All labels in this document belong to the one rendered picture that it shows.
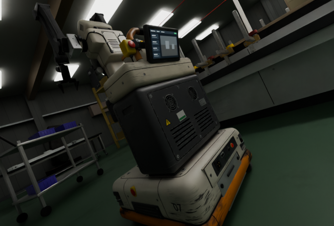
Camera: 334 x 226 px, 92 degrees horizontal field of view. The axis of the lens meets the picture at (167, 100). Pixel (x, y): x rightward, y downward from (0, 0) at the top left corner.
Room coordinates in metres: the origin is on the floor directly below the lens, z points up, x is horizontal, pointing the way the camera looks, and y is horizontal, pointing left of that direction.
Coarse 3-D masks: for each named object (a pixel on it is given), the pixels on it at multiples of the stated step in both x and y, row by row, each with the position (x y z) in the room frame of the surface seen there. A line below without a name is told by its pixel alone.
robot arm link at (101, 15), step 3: (93, 15) 1.43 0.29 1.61; (96, 15) 1.41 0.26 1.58; (99, 15) 1.41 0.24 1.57; (102, 15) 1.44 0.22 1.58; (93, 18) 1.44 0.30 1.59; (96, 18) 1.42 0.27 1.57; (99, 18) 1.41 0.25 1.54; (102, 18) 1.42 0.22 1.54; (99, 21) 1.42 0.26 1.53; (102, 21) 1.41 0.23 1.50; (105, 21) 1.43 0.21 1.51
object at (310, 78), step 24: (288, 24) 1.48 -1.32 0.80; (240, 48) 1.77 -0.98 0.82; (312, 48) 1.43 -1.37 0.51; (264, 72) 1.70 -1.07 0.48; (288, 72) 1.58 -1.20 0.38; (312, 72) 1.48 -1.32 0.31; (216, 96) 2.10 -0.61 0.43; (240, 96) 1.92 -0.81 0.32; (264, 96) 1.77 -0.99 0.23; (288, 96) 1.64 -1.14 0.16; (312, 96) 1.55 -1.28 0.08; (240, 120) 2.02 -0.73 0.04
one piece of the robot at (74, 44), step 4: (68, 36) 0.96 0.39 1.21; (72, 36) 0.97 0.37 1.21; (68, 40) 0.96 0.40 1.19; (72, 40) 0.96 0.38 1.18; (76, 40) 0.98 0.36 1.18; (68, 44) 0.98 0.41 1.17; (72, 44) 0.95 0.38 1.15; (76, 44) 0.97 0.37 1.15; (68, 48) 0.99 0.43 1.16; (72, 48) 0.96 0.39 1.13; (76, 48) 0.96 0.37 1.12; (80, 48) 0.98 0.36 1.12; (72, 52) 0.97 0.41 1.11; (76, 52) 0.99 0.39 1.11; (80, 52) 1.01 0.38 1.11; (72, 56) 1.00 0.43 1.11; (76, 56) 1.02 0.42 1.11
